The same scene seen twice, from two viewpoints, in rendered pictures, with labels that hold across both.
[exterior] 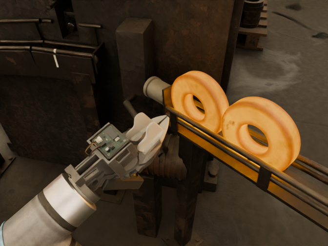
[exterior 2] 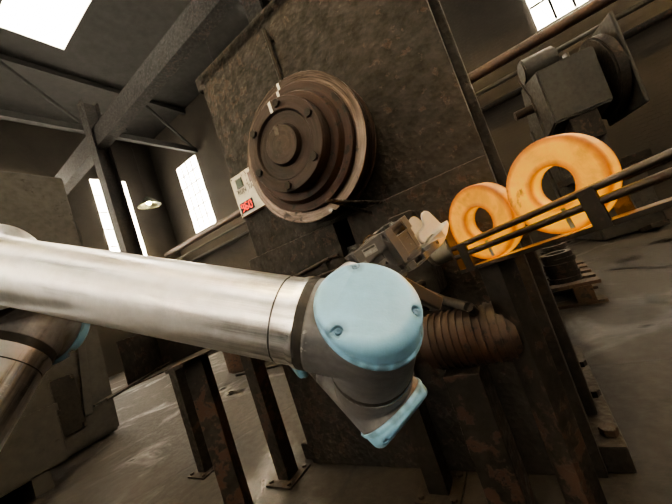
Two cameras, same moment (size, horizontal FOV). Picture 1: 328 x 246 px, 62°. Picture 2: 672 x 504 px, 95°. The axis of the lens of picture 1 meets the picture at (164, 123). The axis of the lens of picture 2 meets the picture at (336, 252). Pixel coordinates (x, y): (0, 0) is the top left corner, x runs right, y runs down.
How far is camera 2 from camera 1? 0.44 m
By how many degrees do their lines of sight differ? 49
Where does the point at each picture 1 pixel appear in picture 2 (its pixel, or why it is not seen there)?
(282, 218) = not seen: outside the picture
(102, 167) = (381, 247)
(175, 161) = (493, 319)
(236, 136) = (535, 203)
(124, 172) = (407, 254)
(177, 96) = (459, 228)
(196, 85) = (468, 194)
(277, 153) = (586, 168)
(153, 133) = (430, 223)
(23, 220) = not seen: hidden behind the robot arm
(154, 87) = not seen: hidden behind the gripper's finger
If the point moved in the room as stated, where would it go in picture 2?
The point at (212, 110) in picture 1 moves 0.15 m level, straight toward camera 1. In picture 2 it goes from (494, 203) to (489, 200)
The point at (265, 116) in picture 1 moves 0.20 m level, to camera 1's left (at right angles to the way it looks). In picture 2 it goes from (541, 145) to (416, 194)
